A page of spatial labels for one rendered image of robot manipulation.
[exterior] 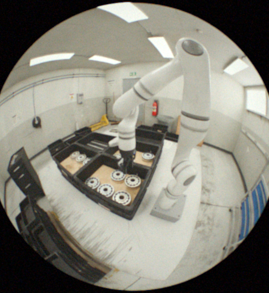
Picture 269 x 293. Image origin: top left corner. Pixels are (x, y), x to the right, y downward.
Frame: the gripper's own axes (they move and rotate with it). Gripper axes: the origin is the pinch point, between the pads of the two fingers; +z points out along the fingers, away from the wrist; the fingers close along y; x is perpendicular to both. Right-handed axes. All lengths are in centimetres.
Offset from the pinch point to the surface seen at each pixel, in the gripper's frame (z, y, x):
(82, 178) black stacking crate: 10.1, -16.8, 25.8
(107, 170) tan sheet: 14.8, 1.9, 19.8
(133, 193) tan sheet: 14.7, -4.7, -6.3
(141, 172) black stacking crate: 9.5, 9.2, -3.8
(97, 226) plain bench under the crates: 27.3, -35.0, 2.1
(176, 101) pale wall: -24, 310, 13
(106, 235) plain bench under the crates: 27.2, -36.0, -6.3
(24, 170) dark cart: 28, -86, 140
